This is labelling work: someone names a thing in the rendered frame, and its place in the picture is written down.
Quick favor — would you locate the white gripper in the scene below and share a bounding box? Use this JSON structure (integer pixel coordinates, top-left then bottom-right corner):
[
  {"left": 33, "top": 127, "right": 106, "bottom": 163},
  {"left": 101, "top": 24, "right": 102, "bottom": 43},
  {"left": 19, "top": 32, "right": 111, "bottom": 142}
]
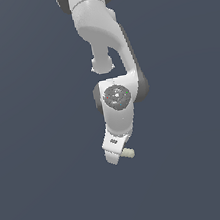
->
[{"left": 98, "top": 125, "right": 134, "bottom": 168}]

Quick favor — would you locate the small cream cylindrical object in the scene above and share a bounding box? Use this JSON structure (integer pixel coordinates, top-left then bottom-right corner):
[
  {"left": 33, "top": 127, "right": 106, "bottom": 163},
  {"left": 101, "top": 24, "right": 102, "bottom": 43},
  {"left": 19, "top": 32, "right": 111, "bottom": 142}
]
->
[{"left": 119, "top": 146, "right": 137, "bottom": 161}]

